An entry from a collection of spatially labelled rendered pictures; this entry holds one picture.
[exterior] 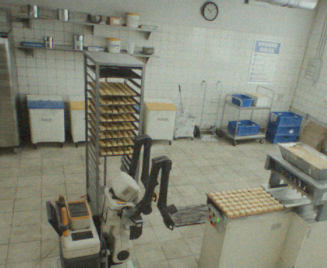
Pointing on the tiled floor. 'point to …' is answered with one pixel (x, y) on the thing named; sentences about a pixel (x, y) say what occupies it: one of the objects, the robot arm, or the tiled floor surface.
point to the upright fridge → (1, 84)
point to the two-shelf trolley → (250, 120)
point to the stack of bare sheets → (190, 215)
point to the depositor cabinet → (311, 239)
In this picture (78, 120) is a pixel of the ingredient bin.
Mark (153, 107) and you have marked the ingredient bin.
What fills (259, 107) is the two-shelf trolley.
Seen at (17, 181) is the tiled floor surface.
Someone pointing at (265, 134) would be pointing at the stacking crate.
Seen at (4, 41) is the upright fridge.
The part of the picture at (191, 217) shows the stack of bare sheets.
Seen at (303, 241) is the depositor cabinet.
